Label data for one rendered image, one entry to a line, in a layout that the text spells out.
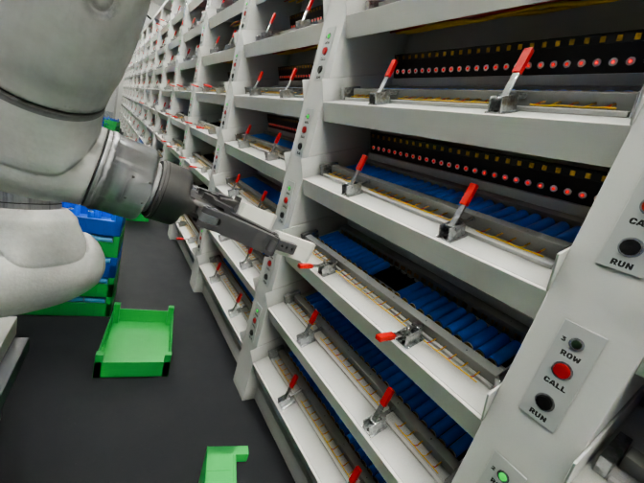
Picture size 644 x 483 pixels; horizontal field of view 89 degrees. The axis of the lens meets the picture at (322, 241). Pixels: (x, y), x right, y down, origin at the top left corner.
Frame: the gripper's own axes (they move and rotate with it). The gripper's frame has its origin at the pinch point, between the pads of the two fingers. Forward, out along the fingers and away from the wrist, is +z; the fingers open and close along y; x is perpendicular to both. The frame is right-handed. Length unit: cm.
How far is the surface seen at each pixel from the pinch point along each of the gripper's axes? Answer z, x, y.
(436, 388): 21.4, -10.0, 23.0
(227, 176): 24, -3, -100
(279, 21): 18, 63, -100
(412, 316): 24.0, -4.0, 12.1
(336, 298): 21.4, -10.1, -4.1
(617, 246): 14.9, 16.8, 34.1
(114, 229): -11, -34, -82
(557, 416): 19.0, -2.0, 36.6
